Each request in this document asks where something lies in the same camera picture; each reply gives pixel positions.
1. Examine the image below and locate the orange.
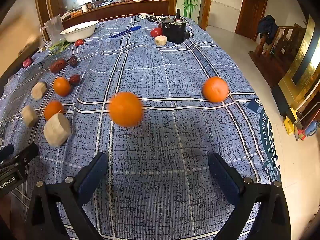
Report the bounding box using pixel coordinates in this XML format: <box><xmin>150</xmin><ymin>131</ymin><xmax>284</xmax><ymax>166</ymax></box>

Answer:
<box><xmin>202</xmin><ymin>76</ymin><xmax>229</xmax><ymax>103</ymax></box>
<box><xmin>108</xmin><ymin>92</ymin><xmax>143</xmax><ymax>127</ymax></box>
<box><xmin>43</xmin><ymin>100</ymin><xmax>64</xmax><ymax>120</ymax></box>
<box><xmin>53</xmin><ymin>77</ymin><xmax>72</xmax><ymax>97</ymax></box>

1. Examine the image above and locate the green leafy vegetable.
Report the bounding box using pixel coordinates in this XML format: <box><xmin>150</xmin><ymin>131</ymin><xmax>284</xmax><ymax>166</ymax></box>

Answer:
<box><xmin>47</xmin><ymin>40</ymin><xmax>72</xmax><ymax>54</ymax></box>

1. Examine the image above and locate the blue pen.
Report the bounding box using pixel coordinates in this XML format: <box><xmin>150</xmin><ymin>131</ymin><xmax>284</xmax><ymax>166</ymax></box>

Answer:
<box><xmin>108</xmin><ymin>25</ymin><xmax>141</xmax><ymax>39</ymax></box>

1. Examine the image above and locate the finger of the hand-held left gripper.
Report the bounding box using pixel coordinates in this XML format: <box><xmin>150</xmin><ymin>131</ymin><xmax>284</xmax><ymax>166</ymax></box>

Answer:
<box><xmin>7</xmin><ymin>143</ymin><xmax>39</xmax><ymax>170</ymax></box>
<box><xmin>0</xmin><ymin>144</ymin><xmax>14</xmax><ymax>163</ymax></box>

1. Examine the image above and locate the wooden door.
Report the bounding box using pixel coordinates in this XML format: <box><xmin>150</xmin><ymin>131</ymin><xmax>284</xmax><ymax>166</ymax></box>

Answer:
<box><xmin>235</xmin><ymin>0</ymin><xmax>268</xmax><ymax>39</ymax></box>

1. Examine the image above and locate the white bowl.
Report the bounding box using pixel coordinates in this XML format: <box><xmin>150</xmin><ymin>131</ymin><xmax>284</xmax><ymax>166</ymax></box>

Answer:
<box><xmin>60</xmin><ymin>20</ymin><xmax>99</xmax><ymax>43</ymax></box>

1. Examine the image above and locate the clear glass pitcher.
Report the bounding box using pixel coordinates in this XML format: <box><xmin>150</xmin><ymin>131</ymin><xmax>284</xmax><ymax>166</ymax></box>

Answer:
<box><xmin>39</xmin><ymin>14</ymin><xmax>66</xmax><ymax>44</ymax></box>

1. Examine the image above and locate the blue plaid tablecloth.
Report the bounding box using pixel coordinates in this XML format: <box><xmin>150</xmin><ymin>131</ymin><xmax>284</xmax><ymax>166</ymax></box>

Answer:
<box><xmin>0</xmin><ymin>14</ymin><xmax>282</xmax><ymax>240</ymax></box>

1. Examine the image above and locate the wooden stair railing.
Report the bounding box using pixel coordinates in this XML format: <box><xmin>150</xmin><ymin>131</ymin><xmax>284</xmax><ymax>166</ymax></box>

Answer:
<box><xmin>249</xmin><ymin>24</ymin><xmax>308</xmax><ymax>88</ymax></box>

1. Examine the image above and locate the wooden sideboard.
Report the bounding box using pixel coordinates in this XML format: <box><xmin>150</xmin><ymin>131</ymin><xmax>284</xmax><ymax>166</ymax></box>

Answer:
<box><xmin>60</xmin><ymin>0</ymin><xmax>170</xmax><ymax>29</ymax></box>

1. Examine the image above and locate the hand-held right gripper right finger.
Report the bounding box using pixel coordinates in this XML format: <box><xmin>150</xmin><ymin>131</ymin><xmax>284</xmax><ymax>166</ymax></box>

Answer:
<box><xmin>208</xmin><ymin>153</ymin><xmax>292</xmax><ymax>240</ymax></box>

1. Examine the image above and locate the yellow dustpan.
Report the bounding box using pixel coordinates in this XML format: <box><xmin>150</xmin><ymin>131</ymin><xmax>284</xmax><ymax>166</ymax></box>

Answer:
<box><xmin>284</xmin><ymin>107</ymin><xmax>304</xmax><ymax>135</ymax></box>

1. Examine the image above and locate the black electronic device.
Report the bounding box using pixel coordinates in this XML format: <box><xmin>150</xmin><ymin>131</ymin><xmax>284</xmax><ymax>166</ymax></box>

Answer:
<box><xmin>161</xmin><ymin>9</ymin><xmax>193</xmax><ymax>44</ymax></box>

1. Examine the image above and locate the dark jacket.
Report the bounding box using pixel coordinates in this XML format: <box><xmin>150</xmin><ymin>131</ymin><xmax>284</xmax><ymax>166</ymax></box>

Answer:
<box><xmin>257</xmin><ymin>15</ymin><xmax>279</xmax><ymax>45</ymax></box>

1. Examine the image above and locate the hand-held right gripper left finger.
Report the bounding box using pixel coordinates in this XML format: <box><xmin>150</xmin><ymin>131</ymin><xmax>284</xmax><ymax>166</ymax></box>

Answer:
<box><xmin>25</xmin><ymin>152</ymin><xmax>108</xmax><ymax>240</ymax></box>

